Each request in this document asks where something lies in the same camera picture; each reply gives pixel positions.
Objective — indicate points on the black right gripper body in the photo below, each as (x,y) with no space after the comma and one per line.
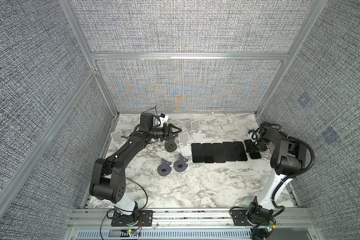
(259,145)

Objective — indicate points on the white stand far left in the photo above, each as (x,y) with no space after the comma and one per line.
(118,138)

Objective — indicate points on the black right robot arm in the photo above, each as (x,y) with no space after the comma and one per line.
(287,159)

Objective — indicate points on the white stand centre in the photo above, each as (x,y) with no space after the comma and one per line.
(184,144)

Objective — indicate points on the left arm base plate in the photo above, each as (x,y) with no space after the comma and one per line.
(142,218)

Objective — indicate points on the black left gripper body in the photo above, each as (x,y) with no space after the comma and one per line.
(165,133)

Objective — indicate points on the dark round stand centre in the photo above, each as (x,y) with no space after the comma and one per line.
(170,147)

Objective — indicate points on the black phone back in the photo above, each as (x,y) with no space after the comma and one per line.
(253,155)

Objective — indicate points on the aluminium front rail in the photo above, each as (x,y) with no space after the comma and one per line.
(191,224)

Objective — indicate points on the grey round stand right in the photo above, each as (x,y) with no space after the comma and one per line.
(181,164)

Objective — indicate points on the white stand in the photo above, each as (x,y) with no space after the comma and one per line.
(196,131)
(184,144)
(118,138)

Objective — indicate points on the black phone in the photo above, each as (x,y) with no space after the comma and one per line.
(218,153)
(229,151)
(253,155)
(239,154)
(197,153)
(208,153)

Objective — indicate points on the grey round stand left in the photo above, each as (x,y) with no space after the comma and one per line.
(164,169)

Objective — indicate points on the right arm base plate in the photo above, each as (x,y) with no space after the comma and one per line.
(239,217)

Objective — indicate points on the grey round stand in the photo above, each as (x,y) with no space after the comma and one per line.
(164,169)
(181,164)

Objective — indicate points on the white stand back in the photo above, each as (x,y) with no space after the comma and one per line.
(196,131)

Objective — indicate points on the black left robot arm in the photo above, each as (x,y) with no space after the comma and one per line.
(108,181)

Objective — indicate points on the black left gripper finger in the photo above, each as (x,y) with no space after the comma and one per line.
(175,130)
(171,137)

